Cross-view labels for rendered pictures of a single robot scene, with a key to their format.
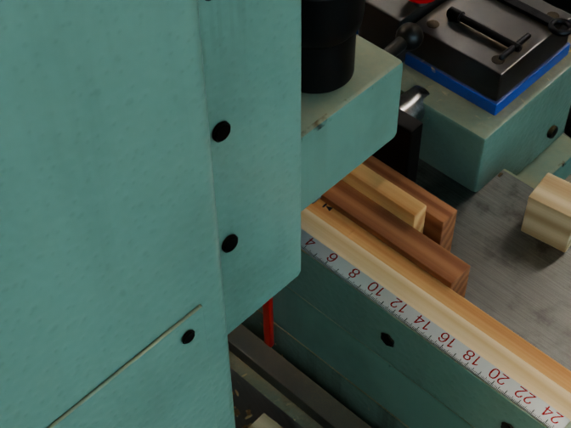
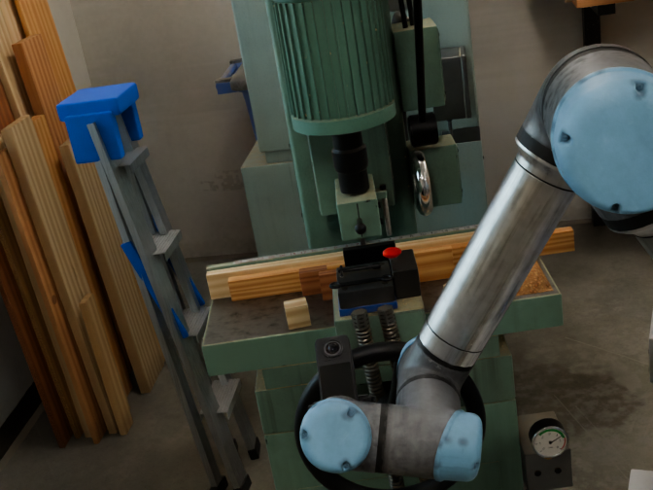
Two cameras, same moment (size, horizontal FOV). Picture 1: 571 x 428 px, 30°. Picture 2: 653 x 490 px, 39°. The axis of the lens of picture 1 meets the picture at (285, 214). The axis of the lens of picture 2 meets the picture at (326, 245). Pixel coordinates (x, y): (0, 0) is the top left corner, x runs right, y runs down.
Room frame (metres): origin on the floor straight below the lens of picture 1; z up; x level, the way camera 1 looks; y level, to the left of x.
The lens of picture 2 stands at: (1.62, -1.08, 1.61)
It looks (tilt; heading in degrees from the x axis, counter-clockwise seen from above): 23 degrees down; 138
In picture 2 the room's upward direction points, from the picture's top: 10 degrees counter-clockwise
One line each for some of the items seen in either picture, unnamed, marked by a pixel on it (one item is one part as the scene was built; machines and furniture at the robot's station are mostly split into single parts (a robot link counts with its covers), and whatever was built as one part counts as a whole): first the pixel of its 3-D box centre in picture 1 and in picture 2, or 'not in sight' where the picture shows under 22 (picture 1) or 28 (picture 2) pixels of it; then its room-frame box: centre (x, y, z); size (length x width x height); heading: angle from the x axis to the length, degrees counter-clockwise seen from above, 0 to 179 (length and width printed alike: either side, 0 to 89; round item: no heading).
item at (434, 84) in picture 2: not in sight; (418, 64); (0.47, 0.24, 1.23); 0.09 x 0.08 x 0.15; 136
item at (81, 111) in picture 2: not in sight; (168, 298); (-0.39, 0.11, 0.58); 0.27 x 0.25 x 1.16; 38
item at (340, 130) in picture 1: (291, 134); (359, 210); (0.51, 0.00, 1.03); 0.14 x 0.07 x 0.09; 136
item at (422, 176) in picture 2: not in sight; (421, 183); (0.52, 0.16, 1.02); 0.12 x 0.03 x 0.12; 136
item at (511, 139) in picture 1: (459, 97); (379, 320); (0.67, -0.15, 0.92); 0.15 x 0.13 x 0.09; 46
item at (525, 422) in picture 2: not in sight; (542, 450); (0.81, 0.07, 0.58); 0.12 x 0.08 x 0.08; 136
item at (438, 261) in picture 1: (336, 211); (363, 273); (0.53, -0.04, 0.92); 0.23 x 0.02 x 0.04; 46
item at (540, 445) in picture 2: not in sight; (548, 440); (0.85, 0.02, 0.65); 0.06 x 0.04 x 0.08; 46
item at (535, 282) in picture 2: not in sight; (519, 270); (0.76, 0.10, 0.91); 0.12 x 0.09 x 0.03; 136
